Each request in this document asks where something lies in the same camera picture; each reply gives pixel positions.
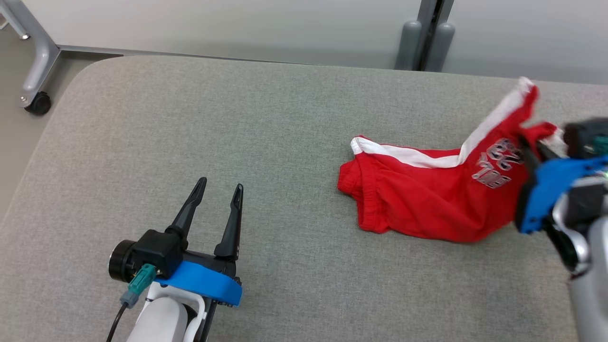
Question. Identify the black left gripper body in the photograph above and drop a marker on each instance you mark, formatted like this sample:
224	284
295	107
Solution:
211	263

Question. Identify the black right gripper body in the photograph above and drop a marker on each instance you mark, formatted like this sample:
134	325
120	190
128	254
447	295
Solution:
589	204

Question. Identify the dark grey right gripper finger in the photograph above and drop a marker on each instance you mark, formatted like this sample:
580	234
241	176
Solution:
550	151
528	156

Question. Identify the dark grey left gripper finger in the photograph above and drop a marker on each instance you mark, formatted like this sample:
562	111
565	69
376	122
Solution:
187	213
232	228

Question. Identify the red shorts with white stripe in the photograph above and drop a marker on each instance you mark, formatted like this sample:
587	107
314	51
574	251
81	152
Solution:
418	204

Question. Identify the grey fabric padded surface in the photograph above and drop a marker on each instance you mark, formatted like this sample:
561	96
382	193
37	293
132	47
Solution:
285	190

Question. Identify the black caster wheel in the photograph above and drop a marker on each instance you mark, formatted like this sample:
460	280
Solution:
39	103

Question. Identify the grey wheeled stand leg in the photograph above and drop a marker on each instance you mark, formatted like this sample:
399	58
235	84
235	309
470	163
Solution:
40	57

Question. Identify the blue left camera mount bracket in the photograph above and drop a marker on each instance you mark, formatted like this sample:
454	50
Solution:
204	282

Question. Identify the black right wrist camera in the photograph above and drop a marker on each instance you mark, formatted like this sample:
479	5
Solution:
577	137

